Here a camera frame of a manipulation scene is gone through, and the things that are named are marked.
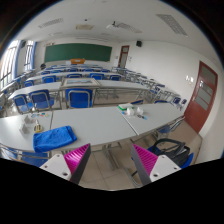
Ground white cups on desk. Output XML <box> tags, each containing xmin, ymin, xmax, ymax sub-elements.
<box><xmin>127</xmin><ymin>107</ymin><xmax>144</xmax><ymax>116</ymax></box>

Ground blue chair under desk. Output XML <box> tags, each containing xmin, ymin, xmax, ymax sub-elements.
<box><xmin>156</xmin><ymin>117</ymin><xmax>184</xmax><ymax>139</ymax></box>

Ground blue folded towel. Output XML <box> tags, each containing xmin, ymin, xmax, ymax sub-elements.
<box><xmin>33</xmin><ymin>126</ymin><xmax>77</xmax><ymax>152</ymax></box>

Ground green chalkboard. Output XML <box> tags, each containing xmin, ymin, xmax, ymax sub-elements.
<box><xmin>44</xmin><ymin>43</ymin><xmax>112</xmax><ymax>62</ymax></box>

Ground small yellow bottle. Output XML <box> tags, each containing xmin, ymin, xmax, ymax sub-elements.
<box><xmin>34</xmin><ymin>122</ymin><xmax>43</xmax><ymax>133</ymax></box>

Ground red-brown door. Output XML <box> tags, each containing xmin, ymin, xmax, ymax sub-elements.
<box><xmin>118</xmin><ymin>45</ymin><xmax>129</xmax><ymax>68</ymax></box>
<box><xmin>184</xmin><ymin>62</ymin><xmax>218</xmax><ymax>133</ymax></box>

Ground left window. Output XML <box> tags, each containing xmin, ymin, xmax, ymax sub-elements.
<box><xmin>0</xmin><ymin>40</ymin><xmax>19</xmax><ymax>89</ymax></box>

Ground blue chair row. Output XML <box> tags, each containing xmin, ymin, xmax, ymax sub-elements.
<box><xmin>65</xmin><ymin>88</ymin><xmax>93</xmax><ymax>108</ymax></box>
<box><xmin>29</xmin><ymin>89</ymin><xmax>54</xmax><ymax>111</ymax></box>

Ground framed board on desk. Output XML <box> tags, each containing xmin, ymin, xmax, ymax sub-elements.
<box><xmin>61</xmin><ymin>78</ymin><xmax>100</xmax><ymax>88</ymax></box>

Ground white tissue pack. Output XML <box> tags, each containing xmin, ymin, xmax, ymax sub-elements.
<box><xmin>118</xmin><ymin>103</ymin><xmax>134</xmax><ymax>111</ymax></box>

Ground orange teacher podium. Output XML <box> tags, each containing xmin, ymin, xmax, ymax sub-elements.
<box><xmin>70</xmin><ymin>58</ymin><xmax>85</xmax><ymax>64</ymax></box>

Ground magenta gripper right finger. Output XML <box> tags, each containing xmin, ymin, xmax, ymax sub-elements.
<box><xmin>130</xmin><ymin>143</ymin><xmax>182</xmax><ymax>187</ymax></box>

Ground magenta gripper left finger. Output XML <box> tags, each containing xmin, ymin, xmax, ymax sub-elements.
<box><xmin>39</xmin><ymin>143</ymin><xmax>92</xmax><ymax>185</ymax></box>

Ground blue chair left row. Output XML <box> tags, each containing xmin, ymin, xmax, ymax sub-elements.
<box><xmin>29</xmin><ymin>89</ymin><xmax>54</xmax><ymax>111</ymax></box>

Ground blue chair far left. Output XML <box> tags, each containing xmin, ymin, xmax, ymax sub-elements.
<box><xmin>13</xmin><ymin>94</ymin><xmax>33</xmax><ymax>114</ymax></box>

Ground black wall speaker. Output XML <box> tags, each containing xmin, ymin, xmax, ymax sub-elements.
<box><xmin>136</xmin><ymin>41</ymin><xmax>142</xmax><ymax>47</ymax></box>

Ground black bag on chair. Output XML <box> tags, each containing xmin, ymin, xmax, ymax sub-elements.
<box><xmin>148</xmin><ymin>138</ymin><xmax>193</xmax><ymax>168</ymax></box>

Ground blue chair centre row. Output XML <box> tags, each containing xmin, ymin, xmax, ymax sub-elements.
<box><xmin>65</xmin><ymin>88</ymin><xmax>93</xmax><ymax>108</ymax></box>

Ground red-brown far door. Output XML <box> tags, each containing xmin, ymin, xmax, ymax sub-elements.
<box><xmin>118</xmin><ymin>45</ymin><xmax>129</xmax><ymax>68</ymax></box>

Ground ceiling projector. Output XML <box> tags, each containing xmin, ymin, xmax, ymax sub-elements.
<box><xmin>106</xmin><ymin>21</ymin><xmax>120</xmax><ymax>30</ymax></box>

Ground red-brown near door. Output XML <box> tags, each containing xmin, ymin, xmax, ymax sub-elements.
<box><xmin>184</xmin><ymin>62</ymin><xmax>218</xmax><ymax>133</ymax></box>

